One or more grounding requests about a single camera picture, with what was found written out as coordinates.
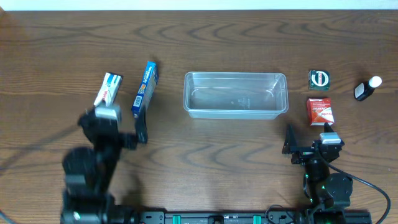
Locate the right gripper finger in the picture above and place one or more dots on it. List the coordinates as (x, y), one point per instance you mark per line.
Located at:
(290, 143)
(327, 128)

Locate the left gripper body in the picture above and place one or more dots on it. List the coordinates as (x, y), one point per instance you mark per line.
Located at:
(125, 140)

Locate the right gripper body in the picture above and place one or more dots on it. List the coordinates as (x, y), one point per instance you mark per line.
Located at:
(303, 155)

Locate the red Panadol ActiFast box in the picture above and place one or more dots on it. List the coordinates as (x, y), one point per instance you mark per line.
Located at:
(319, 111)

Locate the blue medicine box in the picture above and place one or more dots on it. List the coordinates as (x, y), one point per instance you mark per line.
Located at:
(146, 89)

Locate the white Panadol box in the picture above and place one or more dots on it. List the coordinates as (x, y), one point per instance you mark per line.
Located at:
(109, 89)

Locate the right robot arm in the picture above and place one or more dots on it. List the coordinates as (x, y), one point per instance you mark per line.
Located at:
(328, 192)

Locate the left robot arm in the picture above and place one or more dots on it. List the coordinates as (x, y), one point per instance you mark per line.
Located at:
(89, 170)

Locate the clear plastic container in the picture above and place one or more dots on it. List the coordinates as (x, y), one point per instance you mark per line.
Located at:
(235, 95)

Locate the green Zam-Buk box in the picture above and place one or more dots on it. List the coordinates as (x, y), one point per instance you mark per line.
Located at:
(318, 80)

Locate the dark bottle white cap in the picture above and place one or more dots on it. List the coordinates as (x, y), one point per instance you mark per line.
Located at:
(366, 89)

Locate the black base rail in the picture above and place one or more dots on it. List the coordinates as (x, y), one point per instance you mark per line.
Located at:
(276, 216)

